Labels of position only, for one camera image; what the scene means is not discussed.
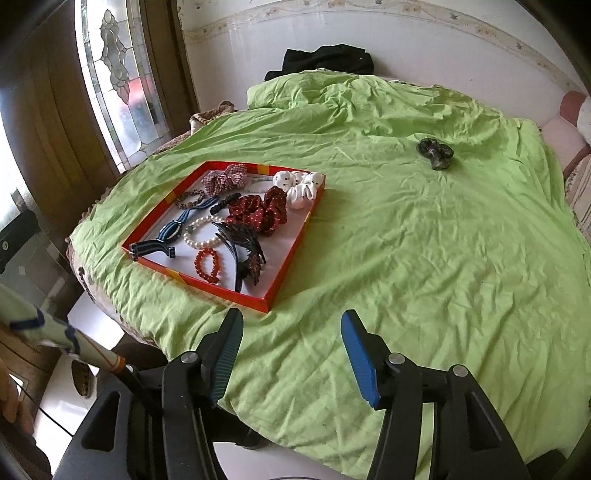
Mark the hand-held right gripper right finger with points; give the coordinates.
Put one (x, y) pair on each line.
(360, 360)

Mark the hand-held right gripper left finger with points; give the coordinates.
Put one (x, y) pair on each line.
(226, 355)

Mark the black hair claw clip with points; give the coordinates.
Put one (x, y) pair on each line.
(244, 244)

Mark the red cardboard tray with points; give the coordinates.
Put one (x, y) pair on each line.
(286, 240)

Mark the person's left hand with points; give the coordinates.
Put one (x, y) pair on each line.
(9, 397)

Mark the dark shoe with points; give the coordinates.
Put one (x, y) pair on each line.
(251, 441)

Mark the green bed sheet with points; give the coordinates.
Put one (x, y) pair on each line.
(415, 277)

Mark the patterned slipper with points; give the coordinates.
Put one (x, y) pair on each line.
(83, 378)

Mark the red dotted scrunchie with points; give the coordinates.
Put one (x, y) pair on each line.
(258, 212)

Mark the small black hair clip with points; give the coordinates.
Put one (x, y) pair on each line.
(224, 203)

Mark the plaid scrunchie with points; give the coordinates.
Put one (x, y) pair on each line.
(221, 180)

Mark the white dotted scrunchie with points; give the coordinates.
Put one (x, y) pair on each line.
(302, 191)

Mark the stained glass window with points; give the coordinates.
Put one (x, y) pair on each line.
(115, 69)

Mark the dark green scrunchie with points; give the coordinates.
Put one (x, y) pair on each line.
(434, 154)

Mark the striped floral fabric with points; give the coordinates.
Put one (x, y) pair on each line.
(582, 184)

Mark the black cloth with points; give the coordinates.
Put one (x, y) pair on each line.
(323, 60)

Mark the pink cushion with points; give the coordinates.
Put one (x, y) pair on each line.
(561, 134)

